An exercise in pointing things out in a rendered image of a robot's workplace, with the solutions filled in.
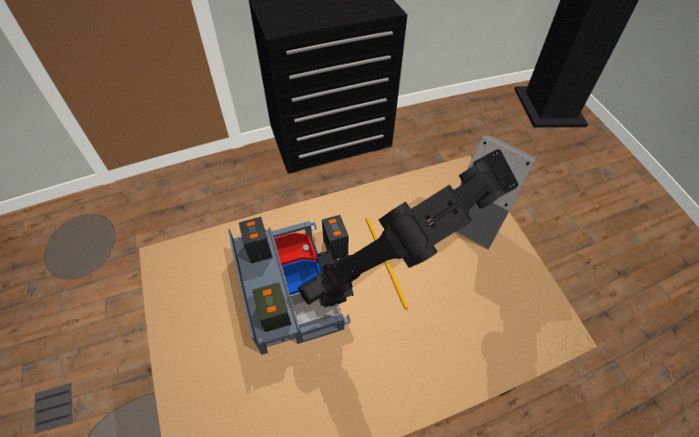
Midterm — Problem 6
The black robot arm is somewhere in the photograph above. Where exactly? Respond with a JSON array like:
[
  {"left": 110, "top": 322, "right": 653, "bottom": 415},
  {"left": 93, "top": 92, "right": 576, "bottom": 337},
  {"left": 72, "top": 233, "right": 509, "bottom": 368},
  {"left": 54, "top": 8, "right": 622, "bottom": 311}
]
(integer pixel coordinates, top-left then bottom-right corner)
[{"left": 298, "top": 149, "right": 518, "bottom": 305}]

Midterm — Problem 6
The grey metal bin rack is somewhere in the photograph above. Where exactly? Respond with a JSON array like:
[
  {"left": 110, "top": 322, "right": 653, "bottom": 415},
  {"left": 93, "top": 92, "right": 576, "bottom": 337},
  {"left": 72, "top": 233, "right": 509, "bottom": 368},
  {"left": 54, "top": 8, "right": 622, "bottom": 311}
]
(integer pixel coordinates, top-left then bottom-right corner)
[{"left": 228, "top": 221, "right": 350, "bottom": 355}]

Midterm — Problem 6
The yellow bar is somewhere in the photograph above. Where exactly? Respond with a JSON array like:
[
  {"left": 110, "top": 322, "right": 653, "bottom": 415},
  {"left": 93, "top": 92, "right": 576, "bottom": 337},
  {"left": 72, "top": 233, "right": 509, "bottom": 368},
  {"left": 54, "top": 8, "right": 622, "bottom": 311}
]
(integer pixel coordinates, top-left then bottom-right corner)
[{"left": 366, "top": 218, "right": 408, "bottom": 309}]

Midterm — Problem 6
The blue open bin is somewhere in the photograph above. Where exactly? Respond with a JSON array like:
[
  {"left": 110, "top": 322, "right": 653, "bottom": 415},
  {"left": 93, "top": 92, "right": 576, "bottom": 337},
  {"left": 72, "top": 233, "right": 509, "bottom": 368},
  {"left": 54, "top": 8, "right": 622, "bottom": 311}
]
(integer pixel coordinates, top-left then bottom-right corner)
[{"left": 282, "top": 260, "right": 321, "bottom": 295}]

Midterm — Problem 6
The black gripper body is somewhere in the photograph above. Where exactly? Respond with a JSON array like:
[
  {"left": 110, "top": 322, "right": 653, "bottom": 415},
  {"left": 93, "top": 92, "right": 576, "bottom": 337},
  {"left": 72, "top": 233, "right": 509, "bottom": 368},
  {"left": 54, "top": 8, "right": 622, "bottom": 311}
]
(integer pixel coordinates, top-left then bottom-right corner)
[{"left": 319, "top": 288, "right": 354, "bottom": 307}]

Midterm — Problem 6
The olive green case with orange latches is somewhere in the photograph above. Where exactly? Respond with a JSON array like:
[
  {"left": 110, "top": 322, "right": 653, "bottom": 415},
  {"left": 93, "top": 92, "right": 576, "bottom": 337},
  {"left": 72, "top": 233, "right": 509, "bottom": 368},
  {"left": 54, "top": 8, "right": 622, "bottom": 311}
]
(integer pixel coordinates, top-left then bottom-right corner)
[{"left": 252, "top": 282, "right": 291, "bottom": 332}]

